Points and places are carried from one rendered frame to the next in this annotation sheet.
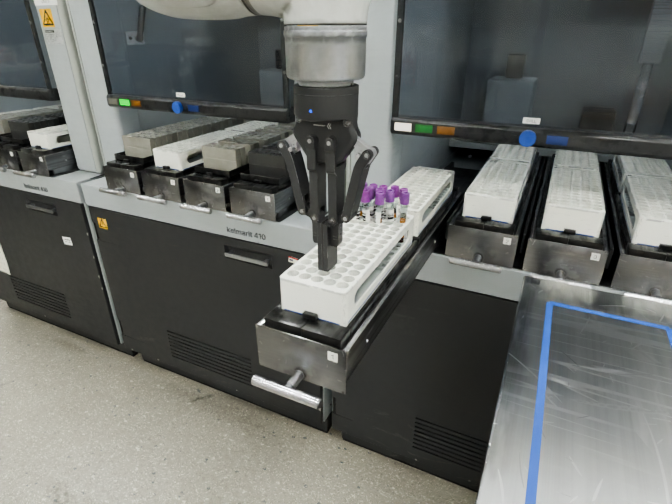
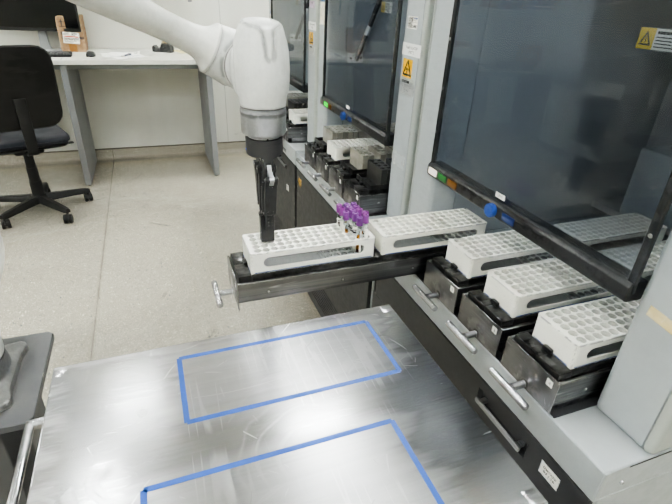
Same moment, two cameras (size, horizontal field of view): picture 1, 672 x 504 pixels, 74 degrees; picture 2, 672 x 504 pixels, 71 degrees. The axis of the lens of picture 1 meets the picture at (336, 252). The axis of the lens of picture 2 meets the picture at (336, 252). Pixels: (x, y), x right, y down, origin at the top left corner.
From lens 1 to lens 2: 77 cm
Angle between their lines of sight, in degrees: 37
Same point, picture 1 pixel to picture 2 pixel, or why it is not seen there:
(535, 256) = (464, 310)
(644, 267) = (519, 356)
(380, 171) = (424, 202)
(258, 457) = not seen: hidden behind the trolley
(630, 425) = (272, 372)
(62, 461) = (226, 319)
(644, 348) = (358, 365)
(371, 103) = (427, 146)
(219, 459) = not seen: hidden behind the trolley
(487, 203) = (457, 254)
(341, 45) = (251, 119)
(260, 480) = not seen: hidden behind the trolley
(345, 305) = (252, 261)
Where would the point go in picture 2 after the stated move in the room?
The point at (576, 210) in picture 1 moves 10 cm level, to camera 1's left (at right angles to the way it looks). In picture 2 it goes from (502, 285) to (458, 266)
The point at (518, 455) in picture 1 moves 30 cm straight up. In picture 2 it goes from (212, 346) to (194, 182)
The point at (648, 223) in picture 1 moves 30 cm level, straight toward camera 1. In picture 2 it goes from (541, 320) to (381, 332)
